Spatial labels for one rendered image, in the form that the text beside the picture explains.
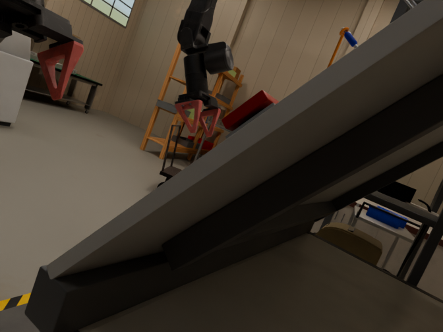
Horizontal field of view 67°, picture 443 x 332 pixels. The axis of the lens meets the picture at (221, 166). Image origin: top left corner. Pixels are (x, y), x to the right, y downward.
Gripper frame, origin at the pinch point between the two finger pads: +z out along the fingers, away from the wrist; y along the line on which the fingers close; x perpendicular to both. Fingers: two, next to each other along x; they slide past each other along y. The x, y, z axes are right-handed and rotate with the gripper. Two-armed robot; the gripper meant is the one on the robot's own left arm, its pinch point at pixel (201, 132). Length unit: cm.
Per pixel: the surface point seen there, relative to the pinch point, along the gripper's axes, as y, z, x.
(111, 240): -51, 19, -12
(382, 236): 332, 86, -54
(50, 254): 66, 44, 134
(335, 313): -1, 45, -28
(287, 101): -53, 9, -32
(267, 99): -49, 7, -29
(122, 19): 662, -467, 509
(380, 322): 8, 49, -37
